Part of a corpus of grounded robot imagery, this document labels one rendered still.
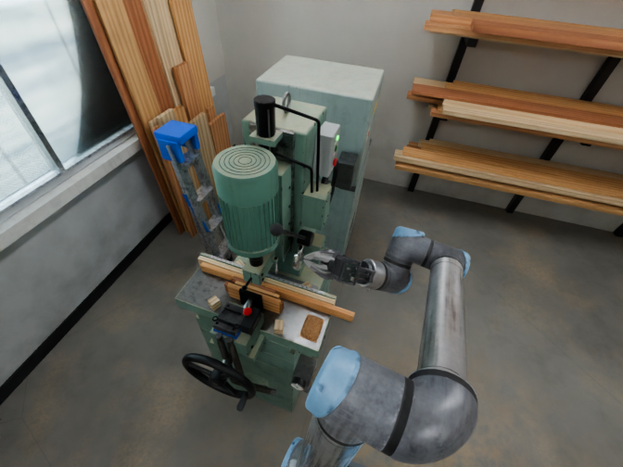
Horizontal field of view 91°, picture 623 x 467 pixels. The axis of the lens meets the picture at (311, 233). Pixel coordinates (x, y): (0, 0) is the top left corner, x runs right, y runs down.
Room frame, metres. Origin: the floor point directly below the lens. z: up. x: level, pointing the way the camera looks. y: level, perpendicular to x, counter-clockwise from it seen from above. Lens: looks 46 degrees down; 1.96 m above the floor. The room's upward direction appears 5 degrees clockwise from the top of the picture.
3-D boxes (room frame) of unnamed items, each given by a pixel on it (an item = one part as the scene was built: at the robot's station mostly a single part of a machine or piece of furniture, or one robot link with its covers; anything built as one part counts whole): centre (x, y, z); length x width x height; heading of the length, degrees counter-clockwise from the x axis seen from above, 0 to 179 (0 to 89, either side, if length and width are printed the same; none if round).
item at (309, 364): (0.50, -0.02, 0.58); 0.12 x 0.08 x 0.08; 164
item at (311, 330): (0.55, -0.03, 0.91); 0.10 x 0.07 x 0.02; 164
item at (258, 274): (0.72, 0.19, 1.03); 0.14 x 0.07 x 0.09; 164
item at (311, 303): (0.69, 0.13, 0.92); 0.66 x 0.02 x 0.04; 74
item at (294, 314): (0.60, 0.21, 0.87); 0.61 x 0.30 x 0.06; 74
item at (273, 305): (0.63, 0.20, 0.94); 0.22 x 0.02 x 0.08; 74
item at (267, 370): (0.82, 0.16, 0.36); 0.58 x 0.45 x 0.71; 164
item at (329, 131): (0.97, -0.03, 1.40); 0.10 x 0.06 x 0.16; 164
